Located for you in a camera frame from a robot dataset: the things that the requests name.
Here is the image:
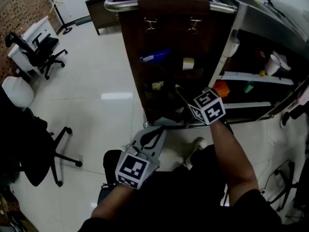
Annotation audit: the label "white round stool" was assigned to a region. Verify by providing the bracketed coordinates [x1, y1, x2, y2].
[1, 76, 35, 111]

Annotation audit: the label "person's black clothing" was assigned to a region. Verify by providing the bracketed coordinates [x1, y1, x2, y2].
[78, 144, 283, 232]

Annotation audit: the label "black chair base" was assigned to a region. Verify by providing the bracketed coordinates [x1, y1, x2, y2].
[267, 160, 309, 213]

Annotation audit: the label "blue flat packet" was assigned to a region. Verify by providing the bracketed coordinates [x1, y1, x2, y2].
[139, 49, 171, 63]

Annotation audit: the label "orange box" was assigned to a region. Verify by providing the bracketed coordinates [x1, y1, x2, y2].
[213, 81, 230, 98]

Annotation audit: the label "cream small box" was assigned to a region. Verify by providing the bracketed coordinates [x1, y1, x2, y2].
[182, 57, 196, 71]

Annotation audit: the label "dark brown cabinet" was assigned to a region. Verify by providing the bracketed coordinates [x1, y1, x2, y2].
[84, 0, 122, 36]

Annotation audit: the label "black coat rack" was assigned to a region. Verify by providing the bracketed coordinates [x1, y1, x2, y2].
[44, 0, 73, 35]

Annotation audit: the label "white paper roll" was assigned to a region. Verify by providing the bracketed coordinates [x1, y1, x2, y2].
[230, 37, 241, 58]

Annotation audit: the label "white paper cup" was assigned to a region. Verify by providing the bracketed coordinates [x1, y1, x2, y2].
[264, 54, 281, 76]

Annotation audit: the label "person's white shoe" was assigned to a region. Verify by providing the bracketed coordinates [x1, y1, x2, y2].
[183, 136, 209, 171]

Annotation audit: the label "metal cart with brown organizer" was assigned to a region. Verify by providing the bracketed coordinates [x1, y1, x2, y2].
[104, 0, 309, 130]

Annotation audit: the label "black mesh office chair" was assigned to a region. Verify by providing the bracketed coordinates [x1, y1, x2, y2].
[5, 32, 69, 80]

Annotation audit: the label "green small box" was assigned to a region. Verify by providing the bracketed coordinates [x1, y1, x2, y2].
[243, 81, 255, 93]

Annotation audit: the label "large black office chair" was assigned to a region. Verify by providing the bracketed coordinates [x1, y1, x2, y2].
[0, 85, 83, 188]

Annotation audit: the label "person's left forearm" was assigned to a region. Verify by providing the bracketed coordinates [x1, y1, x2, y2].
[91, 184, 137, 220]

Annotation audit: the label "dark green bolster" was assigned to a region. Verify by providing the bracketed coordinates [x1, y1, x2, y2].
[74, 16, 93, 27]

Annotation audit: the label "white desk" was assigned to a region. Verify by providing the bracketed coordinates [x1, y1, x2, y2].
[7, 15, 57, 79]

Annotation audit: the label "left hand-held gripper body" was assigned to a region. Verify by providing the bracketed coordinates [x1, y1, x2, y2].
[115, 126, 168, 190]

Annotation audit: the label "stacked cardboard boxes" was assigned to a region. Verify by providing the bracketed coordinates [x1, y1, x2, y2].
[0, 191, 37, 232]

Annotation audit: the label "person's right forearm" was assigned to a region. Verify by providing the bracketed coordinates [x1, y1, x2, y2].
[209, 119, 259, 206]

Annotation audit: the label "brown fabric cart bag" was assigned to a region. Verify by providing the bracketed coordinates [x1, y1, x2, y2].
[117, 0, 237, 128]

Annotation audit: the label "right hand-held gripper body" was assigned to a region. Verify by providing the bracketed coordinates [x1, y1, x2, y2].
[185, 87, 226, 126]

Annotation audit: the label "metal hook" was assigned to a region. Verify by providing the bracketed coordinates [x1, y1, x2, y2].
[186, 16, 202, 35]
[143, 17, 158, 33]

